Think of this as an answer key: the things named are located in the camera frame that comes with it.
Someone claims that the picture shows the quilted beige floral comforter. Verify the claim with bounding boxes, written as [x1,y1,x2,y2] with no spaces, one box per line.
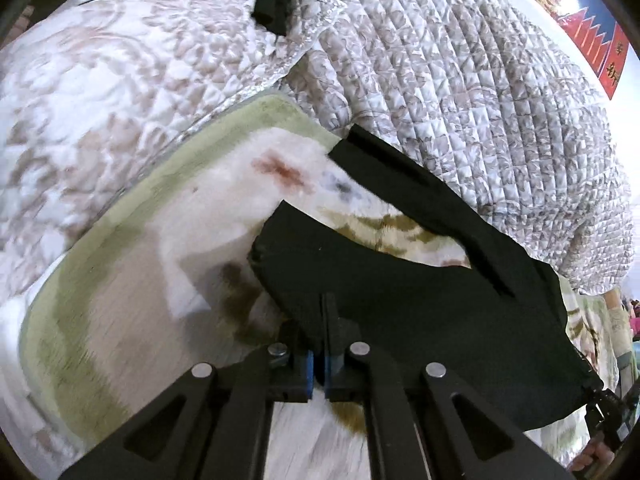
[1,0,631,477]

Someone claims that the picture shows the black pants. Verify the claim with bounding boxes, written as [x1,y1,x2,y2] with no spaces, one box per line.
[250,127,603,430]

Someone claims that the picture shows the person's right hand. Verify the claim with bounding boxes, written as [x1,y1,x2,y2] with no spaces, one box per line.
[567,439,615,472]

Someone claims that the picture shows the green floral fleece blanket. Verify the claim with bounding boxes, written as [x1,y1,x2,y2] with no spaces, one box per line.
[18,91,618,480]

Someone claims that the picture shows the red blue wall poster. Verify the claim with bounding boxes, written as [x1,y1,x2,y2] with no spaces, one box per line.
[535,0,629,98]

